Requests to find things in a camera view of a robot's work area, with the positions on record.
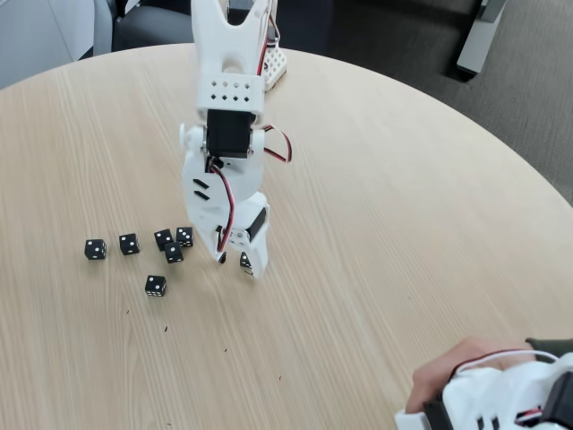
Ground black die showing two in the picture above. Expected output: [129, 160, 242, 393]
[84, 238, 107, 262]
[144, 274, 168, 298]

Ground grey desk leg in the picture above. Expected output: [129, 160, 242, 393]
[456, 0, 508, 75]

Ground person's hand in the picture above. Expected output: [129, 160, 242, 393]
[405, 337, 537, 416]

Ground dark upholstered bench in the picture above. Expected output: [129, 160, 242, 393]
[277, 0, 476, 82]

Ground red black servo cable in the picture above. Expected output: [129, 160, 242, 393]
[205, 155, 238, 262]
[261, 125, 293, 165]

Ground dark office chair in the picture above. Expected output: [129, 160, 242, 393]
[91, 0, 196, 57]

